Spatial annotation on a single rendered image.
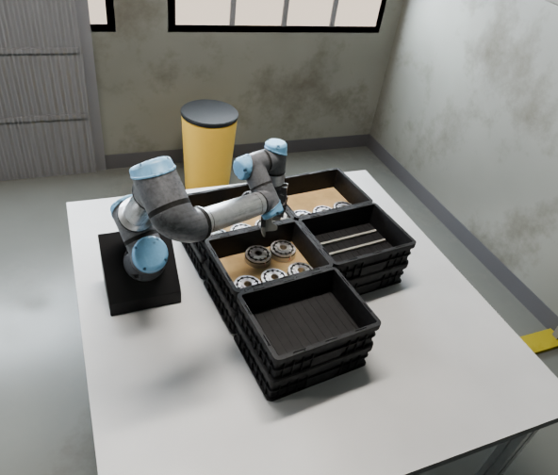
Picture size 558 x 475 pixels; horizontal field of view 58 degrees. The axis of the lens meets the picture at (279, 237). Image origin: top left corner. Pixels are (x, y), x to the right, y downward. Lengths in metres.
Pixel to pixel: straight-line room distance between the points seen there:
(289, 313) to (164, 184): 0.72
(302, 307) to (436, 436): 0.60
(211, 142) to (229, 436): 2.23
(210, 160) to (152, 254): 1.90
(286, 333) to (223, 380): 0.26
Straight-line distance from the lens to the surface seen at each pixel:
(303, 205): 2.30
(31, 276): 3.22
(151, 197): 1.32
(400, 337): 2.01
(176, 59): 3.79
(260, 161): 1.63
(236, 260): 1.96
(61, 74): 3.70
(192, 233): 1.34
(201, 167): 3.56
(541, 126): 3.33
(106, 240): 1.93
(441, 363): 1.99
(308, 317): 1.79
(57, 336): 2.86
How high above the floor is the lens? 2.13
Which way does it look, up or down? 38 degrees down
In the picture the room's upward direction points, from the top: 9 degrees clockwise
